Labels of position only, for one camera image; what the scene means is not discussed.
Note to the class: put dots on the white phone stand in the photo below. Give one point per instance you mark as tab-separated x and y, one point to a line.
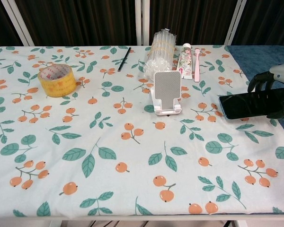
167	87

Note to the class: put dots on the bundle of clear plastic tubes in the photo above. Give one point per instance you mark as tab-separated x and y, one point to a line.
161	53

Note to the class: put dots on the fruit and leaf print tablecloth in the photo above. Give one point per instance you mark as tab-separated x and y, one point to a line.
109	132

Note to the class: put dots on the black smartphone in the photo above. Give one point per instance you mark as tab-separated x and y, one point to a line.
251	104

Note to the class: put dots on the yellow packing tape roll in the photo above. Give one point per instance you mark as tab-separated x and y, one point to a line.
58	86

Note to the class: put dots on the floral toothpaste tube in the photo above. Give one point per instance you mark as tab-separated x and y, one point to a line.
185	62

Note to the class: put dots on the black pencil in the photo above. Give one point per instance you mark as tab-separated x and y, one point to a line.
124	59

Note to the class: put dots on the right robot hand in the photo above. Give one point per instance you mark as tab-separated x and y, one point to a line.
280	71

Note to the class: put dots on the white partition frame post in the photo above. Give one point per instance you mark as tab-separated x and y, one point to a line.
142	23
19	23
235	22

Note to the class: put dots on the pink toothbrush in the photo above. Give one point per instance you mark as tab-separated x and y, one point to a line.
197	66

